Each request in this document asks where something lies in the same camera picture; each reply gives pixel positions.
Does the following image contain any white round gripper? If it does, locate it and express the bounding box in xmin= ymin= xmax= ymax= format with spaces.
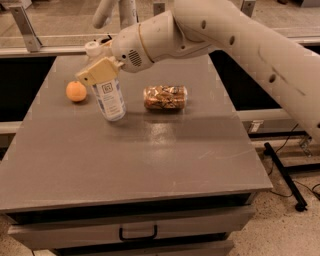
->
xmin=75 ymin=11 xmax=212 ymax=86

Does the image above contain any clear plastic water bottle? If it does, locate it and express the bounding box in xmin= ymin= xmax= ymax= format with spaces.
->
xmin=85 ymin=41 xmax=126 ymax=121

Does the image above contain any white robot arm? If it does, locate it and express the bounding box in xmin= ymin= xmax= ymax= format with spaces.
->
xmin=76 ymin=0 xmax=320 ymax=142

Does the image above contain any orange fruit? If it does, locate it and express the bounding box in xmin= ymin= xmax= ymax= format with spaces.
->
xmin=66 ymin=81 xmax=87 ymax=102

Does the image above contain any crushed shiny can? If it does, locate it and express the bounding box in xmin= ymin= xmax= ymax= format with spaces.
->
xmin=143 ymin=85 xmax=188 ymax=110

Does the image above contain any black floor stand bar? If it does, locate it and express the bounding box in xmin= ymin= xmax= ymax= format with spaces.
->
xmin=264 ymin=143 xmax=307 ymax=212

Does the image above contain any middle metal railing bracket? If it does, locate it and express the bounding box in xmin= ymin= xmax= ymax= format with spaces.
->
xmin=153 ymin=2 xmax=165 ymax=15

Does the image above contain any metal railing bracket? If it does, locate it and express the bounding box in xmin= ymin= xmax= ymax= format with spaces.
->
xmin=241 ymin=0 xmax=256 ymax=17
xmin=9 ymin=4 xmax=42 ymax=52
xmin=153 ymin=2 xmax=165 ymax=15

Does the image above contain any left metal railing bracket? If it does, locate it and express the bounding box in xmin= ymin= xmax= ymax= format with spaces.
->
xmin=9 ymin=4 xmax=42 ymax=52

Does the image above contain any right metal railing bracket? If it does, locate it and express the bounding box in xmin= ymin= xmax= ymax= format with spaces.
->
xmin=241 ymin=0 xmax=256 ymax=17

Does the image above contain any grey drawer with black handle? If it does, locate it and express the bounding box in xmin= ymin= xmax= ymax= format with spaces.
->
xmin=9 ymin=205 xmax=254 ymax=250

